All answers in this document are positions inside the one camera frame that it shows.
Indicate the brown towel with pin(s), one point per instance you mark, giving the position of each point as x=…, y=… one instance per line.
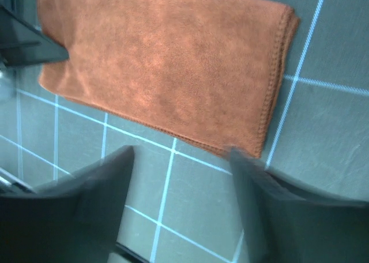
x=205, y=71

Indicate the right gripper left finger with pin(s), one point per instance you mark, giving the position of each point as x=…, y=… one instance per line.
x=74, y=220

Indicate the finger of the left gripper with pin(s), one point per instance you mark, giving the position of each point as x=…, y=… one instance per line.
x=23, y=45

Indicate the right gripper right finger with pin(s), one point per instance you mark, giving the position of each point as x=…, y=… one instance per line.
x=287, y=221

